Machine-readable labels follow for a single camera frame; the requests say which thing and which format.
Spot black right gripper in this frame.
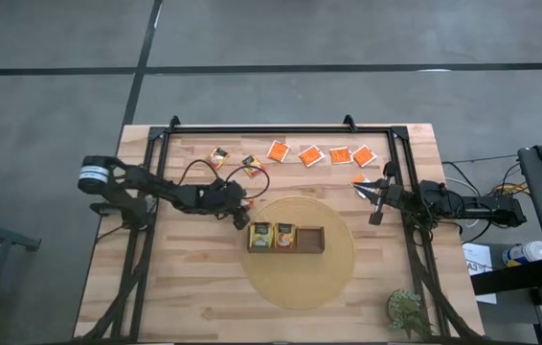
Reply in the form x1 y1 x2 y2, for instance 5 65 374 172
350 162 404 225

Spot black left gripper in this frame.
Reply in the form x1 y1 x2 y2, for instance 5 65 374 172
202 180 256 230

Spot bright orange tea sachet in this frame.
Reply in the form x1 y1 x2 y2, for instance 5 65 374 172
298 144 326 169
266 139 291 164
350 172 373 198
351 145 377 169
328 146 354 166

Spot green lemon lime tea bag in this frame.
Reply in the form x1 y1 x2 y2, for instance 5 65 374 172
249 222 274 249

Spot brown wooden tea organizer box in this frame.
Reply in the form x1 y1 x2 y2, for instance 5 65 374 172
246 221 326 254

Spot round woven straw placemat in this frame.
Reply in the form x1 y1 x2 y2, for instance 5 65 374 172
240 195 356 311

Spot white paper sheet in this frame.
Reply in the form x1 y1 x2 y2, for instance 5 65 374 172
461 241 498 306

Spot small potted green plant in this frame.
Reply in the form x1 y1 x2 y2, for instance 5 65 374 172
385 288 433 339

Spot black stand base bar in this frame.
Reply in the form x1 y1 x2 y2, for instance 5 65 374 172
470 258 542 296

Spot white canister blue yellow label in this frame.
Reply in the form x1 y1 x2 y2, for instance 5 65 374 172
501 241 542 268

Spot black aluminium rig frame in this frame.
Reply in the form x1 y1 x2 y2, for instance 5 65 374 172
77 114 481 345

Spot yellow cable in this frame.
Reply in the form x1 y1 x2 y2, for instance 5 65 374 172
484 181 531 201

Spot grey side table frame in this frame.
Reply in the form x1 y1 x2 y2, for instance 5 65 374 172
0 191 42 345

